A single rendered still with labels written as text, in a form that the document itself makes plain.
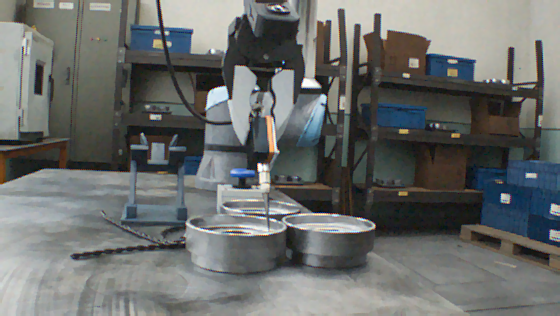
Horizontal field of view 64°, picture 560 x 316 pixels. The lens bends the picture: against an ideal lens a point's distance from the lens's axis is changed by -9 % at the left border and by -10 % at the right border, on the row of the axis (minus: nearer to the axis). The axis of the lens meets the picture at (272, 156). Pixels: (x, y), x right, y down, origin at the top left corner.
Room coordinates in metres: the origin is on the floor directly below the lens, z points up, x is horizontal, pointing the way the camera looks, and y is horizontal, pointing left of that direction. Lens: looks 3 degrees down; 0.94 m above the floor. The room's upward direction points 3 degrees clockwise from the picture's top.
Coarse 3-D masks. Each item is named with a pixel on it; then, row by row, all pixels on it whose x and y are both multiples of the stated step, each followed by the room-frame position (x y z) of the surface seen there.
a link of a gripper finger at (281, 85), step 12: (276, 72) 0.60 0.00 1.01; (288, 72) 0.57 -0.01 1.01; (276, 84) 0.57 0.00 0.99; (288, 84) 0.57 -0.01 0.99; (276, 96) 0.57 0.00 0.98; (288, 96) 0.57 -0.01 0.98; (276, 108) 0.57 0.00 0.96; (288, 108) 0.58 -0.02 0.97; (276, 120) 0.57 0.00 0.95; (288, 120) 0.58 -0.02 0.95; (276, 132) 0.57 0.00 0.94
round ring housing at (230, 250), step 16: (192, 224) 0.52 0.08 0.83; (208, 224) 0.54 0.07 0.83; (224, 224) 0.55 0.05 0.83; (240, 224) 0.56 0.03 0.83; (256, 224) 0.55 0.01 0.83; (272, 224) 0.54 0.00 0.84; (192, 240) 0.47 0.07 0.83; (208, 240) 0.46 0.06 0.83; (224, 240) 0.45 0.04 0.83; (240, 240) 0.45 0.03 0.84; (256, 240) 0.46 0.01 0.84; (272, 240) 0.47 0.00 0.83; (192, 256) 0.49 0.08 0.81; (208, 256) 0.46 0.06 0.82; (224, 256) 0.45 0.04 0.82; (240, 256) 0.45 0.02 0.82; (256, 256) 0.46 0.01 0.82; (272, 256) 0.47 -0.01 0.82; (224, 272) 0.46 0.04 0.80; (240, 272) 0.46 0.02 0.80; (256, 272) 0.47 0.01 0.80
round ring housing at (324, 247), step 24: (288, 216) 0.57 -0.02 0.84; (312, 216) 0.59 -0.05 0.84; (336, 216) 0.59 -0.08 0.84; (288, 240) 0.52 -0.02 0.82; (312, 240) 0.50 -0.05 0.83; (336, 240) 0.49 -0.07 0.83; (360, 240) 0.50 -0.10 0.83; (312, 264) 0.50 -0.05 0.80; (336, 264) 0.50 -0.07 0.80; (360, 264) 0.51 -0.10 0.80
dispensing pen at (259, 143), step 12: (252, 108) 0.59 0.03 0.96; (264, 108) 0.59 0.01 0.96; (252, 120) 0.56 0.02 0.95; (264, 120) 0.56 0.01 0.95; (252, 132) 0.55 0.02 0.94; (264, 132) 0.55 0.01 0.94; (252, 144) 0.55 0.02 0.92; (264, 144) 0.54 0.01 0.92; (252, 156) 0.54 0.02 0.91; (264, 156) 0.55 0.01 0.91; (252, 168) 0.57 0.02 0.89; (264, 168) 0.54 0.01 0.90; (264, 180) 0.54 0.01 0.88; (264, 192) 0.53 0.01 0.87
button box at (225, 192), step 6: (222, 186) 0.78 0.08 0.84; (228, 186) 0.78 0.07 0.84; (234, 186) 0.76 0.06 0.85; (240, 186) 0.76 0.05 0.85; (246, 186) 0.76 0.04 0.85; (252, 186) 0.80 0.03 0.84; (258, 186) 0.80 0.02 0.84; (222, 192) 0.73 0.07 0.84; (228, 192) 0.73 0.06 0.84; (234, 192) 0.74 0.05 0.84; (240, 192) 0.74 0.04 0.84; (246, 192) 0.74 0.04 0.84; (252, 192) 0.74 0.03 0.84; (258, 192) 0.74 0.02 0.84; (222, 198) 0.73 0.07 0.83; (228, 198) 0.73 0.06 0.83; (234, 198) 0.74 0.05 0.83; (240, 198) 0.74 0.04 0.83; (246, 198) 0.74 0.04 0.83; (252, 198) 0.74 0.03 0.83; (258, 198) 0.74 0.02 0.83
